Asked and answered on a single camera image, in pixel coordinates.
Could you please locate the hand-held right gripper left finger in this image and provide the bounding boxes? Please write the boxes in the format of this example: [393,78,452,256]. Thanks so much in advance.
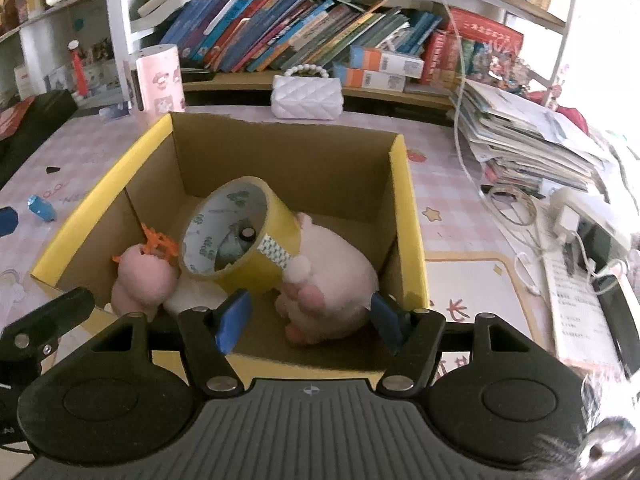
[91,290,252,397]

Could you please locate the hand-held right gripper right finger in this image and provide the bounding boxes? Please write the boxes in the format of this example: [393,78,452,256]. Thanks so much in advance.
[371,292,540,397]

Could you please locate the small dark bottles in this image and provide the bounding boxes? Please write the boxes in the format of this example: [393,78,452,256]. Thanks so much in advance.
[216,227,257,267]

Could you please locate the white and pink plush toy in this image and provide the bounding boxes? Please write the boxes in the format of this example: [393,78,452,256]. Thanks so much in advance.
[274,211,379,346]

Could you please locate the pink plush toy orange tuft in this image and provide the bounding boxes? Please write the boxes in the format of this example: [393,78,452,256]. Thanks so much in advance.
[110,224,180,320]

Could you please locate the yellow tape roll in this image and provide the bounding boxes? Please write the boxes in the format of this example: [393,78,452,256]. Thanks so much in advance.
[179,176,307,295]

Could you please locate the yellow-edged cardboard box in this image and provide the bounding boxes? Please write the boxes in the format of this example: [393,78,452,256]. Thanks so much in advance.
[31,111,431,376]

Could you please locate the small blue crystal toy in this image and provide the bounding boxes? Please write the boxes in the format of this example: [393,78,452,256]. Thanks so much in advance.
[27,194,57,222]

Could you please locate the black fabric item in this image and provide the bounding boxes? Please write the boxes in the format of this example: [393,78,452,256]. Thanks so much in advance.
[0,90,78,188]

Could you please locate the red packet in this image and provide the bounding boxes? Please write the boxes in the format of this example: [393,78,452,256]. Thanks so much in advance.
[0,100,37,140]

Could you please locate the small blue card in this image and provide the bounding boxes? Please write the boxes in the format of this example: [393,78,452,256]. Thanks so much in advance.
[99,103,132,122]

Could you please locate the red and white tube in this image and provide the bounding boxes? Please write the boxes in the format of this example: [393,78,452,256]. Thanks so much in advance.
[67,40,89,98]

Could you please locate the white side shelf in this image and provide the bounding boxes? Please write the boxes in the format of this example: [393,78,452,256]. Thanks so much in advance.
[0,0,108,111]

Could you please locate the printed paper sheet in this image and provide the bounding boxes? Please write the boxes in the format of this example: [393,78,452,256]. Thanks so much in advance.
[540,247,623,368]

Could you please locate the pink cylindrical canister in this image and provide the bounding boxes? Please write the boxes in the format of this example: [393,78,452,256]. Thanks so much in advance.
[124,44,187,127]

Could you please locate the white bookshelf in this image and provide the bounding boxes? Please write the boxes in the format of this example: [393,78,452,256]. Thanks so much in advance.
[102,0,571,111]

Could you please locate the stack of papers and magazines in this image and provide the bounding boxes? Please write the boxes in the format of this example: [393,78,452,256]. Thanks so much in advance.
[450,80,608,193]

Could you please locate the black phone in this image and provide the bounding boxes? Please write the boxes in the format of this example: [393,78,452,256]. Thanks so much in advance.
[592,272,640,376]

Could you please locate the white quilted handbag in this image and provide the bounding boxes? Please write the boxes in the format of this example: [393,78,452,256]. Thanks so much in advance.
[271,64,345,120]

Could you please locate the orange and white box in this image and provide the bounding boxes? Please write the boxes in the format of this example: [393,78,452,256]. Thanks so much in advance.
[349,46,426,78]
[332,64,407,93]

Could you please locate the row of colourful leaning books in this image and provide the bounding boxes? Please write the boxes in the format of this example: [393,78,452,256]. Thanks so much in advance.
[159,0,446,73]

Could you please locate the red book box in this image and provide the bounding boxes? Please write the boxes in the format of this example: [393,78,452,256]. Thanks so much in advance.
[446,21,525,51]

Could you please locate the coiled white cable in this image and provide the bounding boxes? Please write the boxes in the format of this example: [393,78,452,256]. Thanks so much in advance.
[486,185,537,226]

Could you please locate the white hanging cable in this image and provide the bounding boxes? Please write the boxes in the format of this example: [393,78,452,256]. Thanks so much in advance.
[425,0,501,201]

